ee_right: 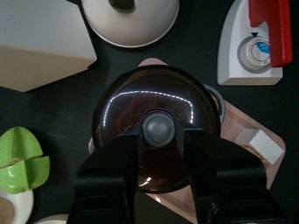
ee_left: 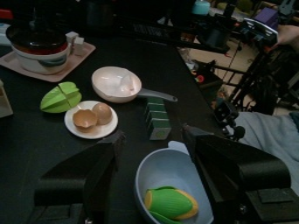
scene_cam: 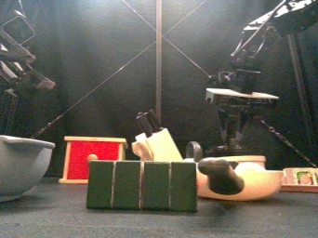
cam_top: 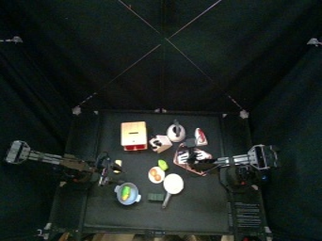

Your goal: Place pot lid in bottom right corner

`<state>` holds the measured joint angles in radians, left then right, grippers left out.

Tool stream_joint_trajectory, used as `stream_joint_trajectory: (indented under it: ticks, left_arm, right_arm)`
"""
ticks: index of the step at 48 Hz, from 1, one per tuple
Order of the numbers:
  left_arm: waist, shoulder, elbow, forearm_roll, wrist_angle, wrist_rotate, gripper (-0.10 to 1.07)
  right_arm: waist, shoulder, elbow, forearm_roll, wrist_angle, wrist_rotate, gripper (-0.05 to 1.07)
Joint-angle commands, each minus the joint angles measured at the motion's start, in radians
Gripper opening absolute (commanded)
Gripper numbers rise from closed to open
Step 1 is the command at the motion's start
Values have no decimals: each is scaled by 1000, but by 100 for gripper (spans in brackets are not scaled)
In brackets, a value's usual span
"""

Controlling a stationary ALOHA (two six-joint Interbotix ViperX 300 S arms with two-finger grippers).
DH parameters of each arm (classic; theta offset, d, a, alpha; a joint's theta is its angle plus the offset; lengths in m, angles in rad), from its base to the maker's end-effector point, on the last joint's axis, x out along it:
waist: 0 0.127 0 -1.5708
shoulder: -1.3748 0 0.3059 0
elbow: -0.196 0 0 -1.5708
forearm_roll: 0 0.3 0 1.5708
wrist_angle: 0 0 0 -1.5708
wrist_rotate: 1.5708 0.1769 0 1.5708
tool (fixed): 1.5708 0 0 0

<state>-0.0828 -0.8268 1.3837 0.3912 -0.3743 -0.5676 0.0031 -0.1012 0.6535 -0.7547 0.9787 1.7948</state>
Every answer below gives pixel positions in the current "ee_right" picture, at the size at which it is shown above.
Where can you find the dark transparent pot lid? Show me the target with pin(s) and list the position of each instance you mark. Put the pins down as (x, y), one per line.
(155, 96)

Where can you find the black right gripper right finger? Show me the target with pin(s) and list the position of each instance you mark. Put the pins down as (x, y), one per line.
(233, 180)

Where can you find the white bowl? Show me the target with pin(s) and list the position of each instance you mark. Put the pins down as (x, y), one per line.
(17, 207)

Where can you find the grey pot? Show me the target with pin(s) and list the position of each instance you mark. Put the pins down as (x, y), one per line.
(219, 100)

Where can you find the silver round pot lid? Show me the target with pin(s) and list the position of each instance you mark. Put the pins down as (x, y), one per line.
(132, 23)

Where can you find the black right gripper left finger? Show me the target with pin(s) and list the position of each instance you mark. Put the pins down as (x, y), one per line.
(107, 180)

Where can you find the white angular box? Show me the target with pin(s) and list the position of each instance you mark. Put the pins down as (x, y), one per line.
(38, 43)

